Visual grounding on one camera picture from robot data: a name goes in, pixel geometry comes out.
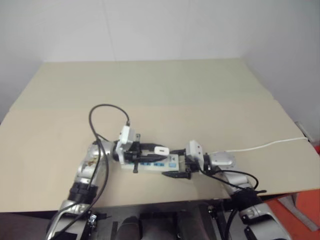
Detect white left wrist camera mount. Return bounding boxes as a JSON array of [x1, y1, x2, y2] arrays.
[[116, 125, 138, 165]]

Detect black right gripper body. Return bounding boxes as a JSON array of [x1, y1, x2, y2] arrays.
[[183, 147, 204, 181]]

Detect silver metal clamp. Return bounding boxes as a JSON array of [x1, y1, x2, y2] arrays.
[[87, 214, 99, 229]]

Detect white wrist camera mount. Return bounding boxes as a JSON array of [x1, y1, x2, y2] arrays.
[[116, 125, 138, 165], [184, 140, 207, 164]]

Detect white charger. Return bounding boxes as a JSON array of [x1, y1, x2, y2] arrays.
[[154, 147, 171, 157]]

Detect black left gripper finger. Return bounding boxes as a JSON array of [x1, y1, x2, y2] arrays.
[[138, 153, 166, 163], [138, 142, 161, 151]]

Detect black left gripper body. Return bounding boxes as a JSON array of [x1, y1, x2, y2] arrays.
[[124, 133, 144, 174]]

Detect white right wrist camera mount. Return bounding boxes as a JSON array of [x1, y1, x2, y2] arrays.
[[184, 140, 207, 164]]

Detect grey metal angle bar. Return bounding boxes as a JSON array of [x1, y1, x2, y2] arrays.
[[276, 191, 320, 231]]

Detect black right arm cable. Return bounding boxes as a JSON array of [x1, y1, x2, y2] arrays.
[[204, 167, 267, 240]]

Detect white power strip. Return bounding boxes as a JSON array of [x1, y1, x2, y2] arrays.
[[120, 152, 182, 174]]

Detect white power strip cable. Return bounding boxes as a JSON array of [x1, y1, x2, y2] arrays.
[[207, 136, 310, 155]]

